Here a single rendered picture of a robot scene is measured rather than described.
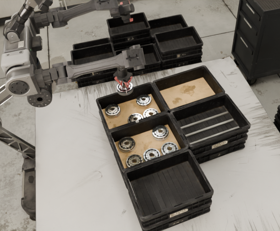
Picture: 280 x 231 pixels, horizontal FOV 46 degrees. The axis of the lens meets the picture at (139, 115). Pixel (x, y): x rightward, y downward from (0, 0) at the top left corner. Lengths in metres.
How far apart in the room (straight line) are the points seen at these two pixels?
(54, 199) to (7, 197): 1.05
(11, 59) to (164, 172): 1.01
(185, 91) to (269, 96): 1.40
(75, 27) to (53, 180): 2.83
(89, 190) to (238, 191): 0.88
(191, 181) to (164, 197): 0.18
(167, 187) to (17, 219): 1.48
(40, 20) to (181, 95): 1.02
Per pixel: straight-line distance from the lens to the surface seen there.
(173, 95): 2.30
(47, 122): 2.49
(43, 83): 1.62
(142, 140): 2.06
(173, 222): 1.88
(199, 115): 2.19
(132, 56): 1.47
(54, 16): 2.03
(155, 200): 1.85
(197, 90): 2.34
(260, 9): 3.07
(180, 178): 1.91
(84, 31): 4.51
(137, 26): 3.56
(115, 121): 2.18
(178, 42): 3.31
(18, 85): 1.64
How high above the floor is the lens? 2.48
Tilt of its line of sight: 49 degrees down
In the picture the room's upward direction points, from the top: 7 degrees counter-clockwise
